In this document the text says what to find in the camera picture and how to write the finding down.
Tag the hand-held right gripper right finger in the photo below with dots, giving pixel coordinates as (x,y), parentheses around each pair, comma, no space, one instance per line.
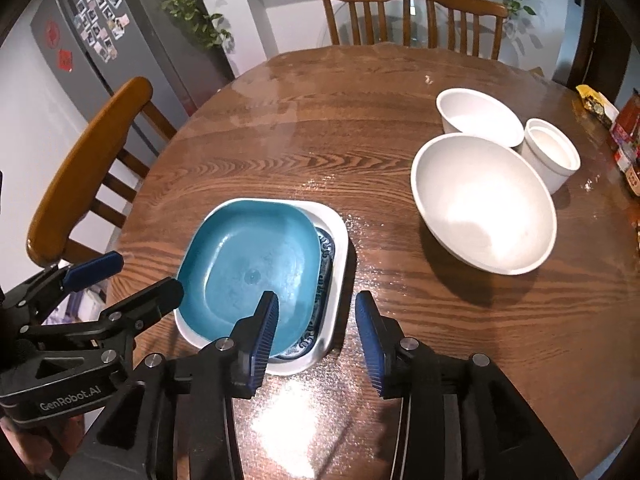
(372,345)

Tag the red sauce bottle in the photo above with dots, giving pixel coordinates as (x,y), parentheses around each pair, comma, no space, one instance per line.
(627,120)

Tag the blue patterned square plate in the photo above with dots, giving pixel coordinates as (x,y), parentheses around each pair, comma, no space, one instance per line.
(336,260)

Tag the dark sauce jar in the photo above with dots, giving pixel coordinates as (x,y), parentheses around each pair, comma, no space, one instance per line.
(634,177)

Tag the red paper ornament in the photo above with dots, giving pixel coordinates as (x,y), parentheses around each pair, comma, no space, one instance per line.
(66,60)
(53,34)

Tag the person's left hand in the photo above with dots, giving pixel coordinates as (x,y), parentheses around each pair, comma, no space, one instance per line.
(30,452)

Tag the white ceramic cup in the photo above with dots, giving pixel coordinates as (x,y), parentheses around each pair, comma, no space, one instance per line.
(550,152)

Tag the long green trailing vine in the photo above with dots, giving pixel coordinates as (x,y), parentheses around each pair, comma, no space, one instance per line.
(190,10)

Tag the dark wooden door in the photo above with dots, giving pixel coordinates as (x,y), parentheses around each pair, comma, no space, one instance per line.
(587,40)

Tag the small deep white bowl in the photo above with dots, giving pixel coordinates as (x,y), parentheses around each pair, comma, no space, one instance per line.
(480,120)

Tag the grey fridge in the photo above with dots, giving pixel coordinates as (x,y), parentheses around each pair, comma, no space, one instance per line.
(150,35)

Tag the yellow snack bag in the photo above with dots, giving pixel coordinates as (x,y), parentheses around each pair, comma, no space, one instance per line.
(595,102)

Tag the white patterned box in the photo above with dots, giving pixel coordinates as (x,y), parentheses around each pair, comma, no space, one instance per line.
(85,307)

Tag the large white bowl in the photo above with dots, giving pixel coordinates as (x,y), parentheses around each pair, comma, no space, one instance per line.
(485,210)

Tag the small white lid jar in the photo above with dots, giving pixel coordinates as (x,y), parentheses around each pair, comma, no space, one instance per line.
(624,156)

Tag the plain blue square plate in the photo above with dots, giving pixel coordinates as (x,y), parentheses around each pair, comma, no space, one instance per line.
(245,265)

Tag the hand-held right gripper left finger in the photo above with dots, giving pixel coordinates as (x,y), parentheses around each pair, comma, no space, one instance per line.
(262,345)

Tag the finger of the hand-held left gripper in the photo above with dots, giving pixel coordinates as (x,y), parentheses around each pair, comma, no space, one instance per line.
(92,269)
(150,300)

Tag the cluster of photo fridge magnets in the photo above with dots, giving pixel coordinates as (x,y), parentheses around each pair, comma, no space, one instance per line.
(97,5)

